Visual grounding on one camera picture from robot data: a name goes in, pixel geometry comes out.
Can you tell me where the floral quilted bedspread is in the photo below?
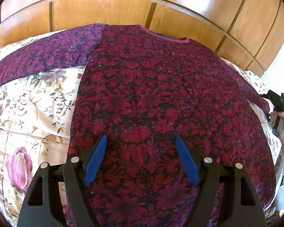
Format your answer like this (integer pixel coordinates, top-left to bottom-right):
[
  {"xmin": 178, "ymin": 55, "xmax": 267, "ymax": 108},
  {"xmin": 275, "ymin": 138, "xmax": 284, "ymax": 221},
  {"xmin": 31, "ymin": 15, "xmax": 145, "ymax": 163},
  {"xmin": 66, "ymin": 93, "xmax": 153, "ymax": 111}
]
[{"xmin": 0, "ymin": 29, "xmax": 283, "ymax": 227}]

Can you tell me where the wooden panelled wardrobe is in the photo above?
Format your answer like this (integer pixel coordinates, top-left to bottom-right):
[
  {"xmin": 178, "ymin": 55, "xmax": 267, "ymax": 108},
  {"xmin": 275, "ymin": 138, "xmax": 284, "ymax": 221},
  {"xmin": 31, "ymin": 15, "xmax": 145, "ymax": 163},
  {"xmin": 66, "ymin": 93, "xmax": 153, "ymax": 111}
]
[{"xmin": 0, "ymin": 0, "xmax": 284, "ymax": 76}]

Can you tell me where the maroon floral knit sweater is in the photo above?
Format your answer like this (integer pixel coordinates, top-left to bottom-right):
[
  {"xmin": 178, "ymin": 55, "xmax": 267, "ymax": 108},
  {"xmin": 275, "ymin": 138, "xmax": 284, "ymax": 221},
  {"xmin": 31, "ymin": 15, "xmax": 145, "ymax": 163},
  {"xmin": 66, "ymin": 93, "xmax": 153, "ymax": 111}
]
[{"xmin": 0, "ymin": 24, "xmax": 275, "ymax": 226}]

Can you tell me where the person's right hand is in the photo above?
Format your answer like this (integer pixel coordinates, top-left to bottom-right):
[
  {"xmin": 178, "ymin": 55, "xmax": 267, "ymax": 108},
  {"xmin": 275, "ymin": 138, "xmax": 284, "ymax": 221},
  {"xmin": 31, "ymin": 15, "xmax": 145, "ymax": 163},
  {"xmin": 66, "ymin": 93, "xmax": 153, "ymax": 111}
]
[{"xmin": 270, "ymin": 111, "xmax": 284, "ymax": 144}]

